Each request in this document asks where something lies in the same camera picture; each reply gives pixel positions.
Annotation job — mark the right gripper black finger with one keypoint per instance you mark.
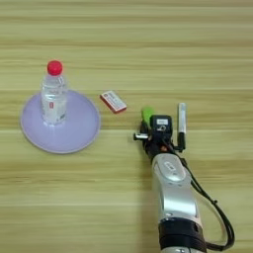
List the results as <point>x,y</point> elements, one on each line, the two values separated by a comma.
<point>180,141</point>
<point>145,126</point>

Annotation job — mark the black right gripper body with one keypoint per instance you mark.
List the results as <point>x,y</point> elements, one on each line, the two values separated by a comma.
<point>158,145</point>

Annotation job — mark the green rectangular block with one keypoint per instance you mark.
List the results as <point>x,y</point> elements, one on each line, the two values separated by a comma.
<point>147,113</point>

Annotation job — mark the small red and white box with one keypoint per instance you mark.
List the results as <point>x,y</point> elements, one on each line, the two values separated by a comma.
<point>113,101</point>

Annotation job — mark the clear water bottle red cap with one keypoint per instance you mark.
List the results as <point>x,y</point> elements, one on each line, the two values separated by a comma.
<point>53,99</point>

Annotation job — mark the white marker with black cap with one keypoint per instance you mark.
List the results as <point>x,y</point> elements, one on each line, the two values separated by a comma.
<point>182,115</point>

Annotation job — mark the lavender round plate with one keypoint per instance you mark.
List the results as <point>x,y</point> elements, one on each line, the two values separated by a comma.
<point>79,131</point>

